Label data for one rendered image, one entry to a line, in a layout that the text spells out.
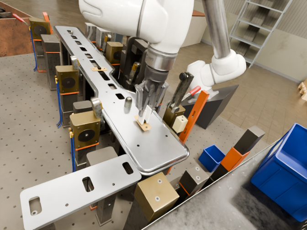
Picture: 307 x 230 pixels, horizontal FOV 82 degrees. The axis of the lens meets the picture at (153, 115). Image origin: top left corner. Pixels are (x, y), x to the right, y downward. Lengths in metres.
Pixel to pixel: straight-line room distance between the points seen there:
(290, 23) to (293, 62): 1.11
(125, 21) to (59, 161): 0.70
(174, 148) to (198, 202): 0.21
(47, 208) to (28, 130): 0.66
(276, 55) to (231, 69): 5.57
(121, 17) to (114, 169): 0.41
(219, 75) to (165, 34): 0.85
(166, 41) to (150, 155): 0.36
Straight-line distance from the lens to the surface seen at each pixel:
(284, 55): 6.83
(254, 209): 0.64
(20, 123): 1.17
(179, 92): 0.73
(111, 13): 0.50
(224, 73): 1.30
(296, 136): 0.91
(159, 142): 0.67
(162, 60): 0.53
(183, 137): 0.76
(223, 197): 0.60
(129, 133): 0.67
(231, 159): 0.63
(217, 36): 1.17
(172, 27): 0.50
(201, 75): 1.31
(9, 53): 3.05
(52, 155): 0.99
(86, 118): 0.64
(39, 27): 1.50
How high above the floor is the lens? 1.47
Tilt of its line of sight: 37 degrees down
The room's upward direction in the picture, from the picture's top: 17 degrees clockwise
